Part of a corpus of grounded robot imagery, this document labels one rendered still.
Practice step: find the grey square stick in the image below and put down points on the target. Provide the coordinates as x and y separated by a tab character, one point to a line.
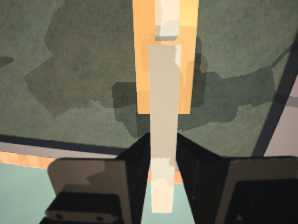
167	19

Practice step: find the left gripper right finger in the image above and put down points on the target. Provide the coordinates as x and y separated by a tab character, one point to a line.
209	179

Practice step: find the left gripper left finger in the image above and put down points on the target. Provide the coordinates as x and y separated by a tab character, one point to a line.
125	175

